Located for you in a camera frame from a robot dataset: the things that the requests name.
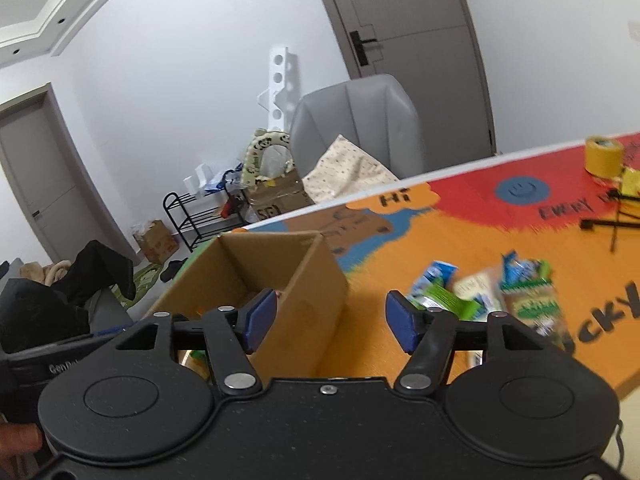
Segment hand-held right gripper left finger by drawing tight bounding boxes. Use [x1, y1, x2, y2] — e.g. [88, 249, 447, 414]
[114, 288, 278, 396]

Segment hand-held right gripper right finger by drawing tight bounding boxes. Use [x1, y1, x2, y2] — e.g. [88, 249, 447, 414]
[385, 289, 574, 396]

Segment blue green snack packet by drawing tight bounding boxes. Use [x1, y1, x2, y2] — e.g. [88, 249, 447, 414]
[407, 260, 459, 313]

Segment cardboard box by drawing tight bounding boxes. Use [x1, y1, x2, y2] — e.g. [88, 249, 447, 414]
[141, 230, 350, 380]

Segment white bread packet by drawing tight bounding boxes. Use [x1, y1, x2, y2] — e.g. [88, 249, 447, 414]
[451, 266, 507, 322]

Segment green white snack packet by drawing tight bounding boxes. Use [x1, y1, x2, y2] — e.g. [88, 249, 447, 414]
[499, 251, 568, 338]

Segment person's left hand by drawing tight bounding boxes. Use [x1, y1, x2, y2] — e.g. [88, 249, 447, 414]
[0, 422, 44, 458]

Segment black bag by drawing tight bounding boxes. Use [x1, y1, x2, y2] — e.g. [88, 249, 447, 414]
[0, 279, 92, 354]

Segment cartoon cat table mat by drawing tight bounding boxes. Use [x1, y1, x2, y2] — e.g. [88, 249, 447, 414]
[227, 131, 640, 401]

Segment black garment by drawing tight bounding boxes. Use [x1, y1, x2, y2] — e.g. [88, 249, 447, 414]
[50, 239, 137, 307]

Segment brown box black letters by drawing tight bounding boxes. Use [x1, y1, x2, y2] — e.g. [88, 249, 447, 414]
[246, 169, 317, 224]

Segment black shoe rack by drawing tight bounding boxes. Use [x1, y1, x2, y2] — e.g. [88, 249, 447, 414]
[162, 190, 249, 254]

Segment green floor mat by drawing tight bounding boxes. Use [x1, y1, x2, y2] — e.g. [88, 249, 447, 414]
[119, 261, 168, 307]

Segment brown paper bag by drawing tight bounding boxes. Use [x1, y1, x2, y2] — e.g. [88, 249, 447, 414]
[132, 219, 180, 265]

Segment spotted cream cushion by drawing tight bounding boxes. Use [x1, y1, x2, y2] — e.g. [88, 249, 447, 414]
[302, 133, 401, 206]

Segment leopard print neck pillow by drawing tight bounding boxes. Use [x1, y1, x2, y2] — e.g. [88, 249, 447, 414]
[241, 128, 293, 189]

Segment grey side door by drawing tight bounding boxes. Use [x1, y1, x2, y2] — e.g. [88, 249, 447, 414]
[0, 84, 103, 262]

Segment grey chair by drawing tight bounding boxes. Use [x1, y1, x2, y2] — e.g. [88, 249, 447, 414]
[289, 73, 427, 182]

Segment white perforated rack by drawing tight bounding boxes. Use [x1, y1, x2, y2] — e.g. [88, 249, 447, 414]
[256, 45, 302, 134]

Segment yellow tape roll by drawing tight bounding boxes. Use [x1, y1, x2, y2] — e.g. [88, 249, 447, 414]
[584, 135, 625, 179]

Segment yellow ribbon bundle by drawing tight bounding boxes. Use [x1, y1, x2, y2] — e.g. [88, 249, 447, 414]
[619, 166, 640, 197]

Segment black wire rack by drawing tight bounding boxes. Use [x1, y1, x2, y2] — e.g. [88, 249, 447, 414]
[579, 186, 640, 254]

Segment black door handle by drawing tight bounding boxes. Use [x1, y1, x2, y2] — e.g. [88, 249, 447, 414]
[349, 30, 382, 66]

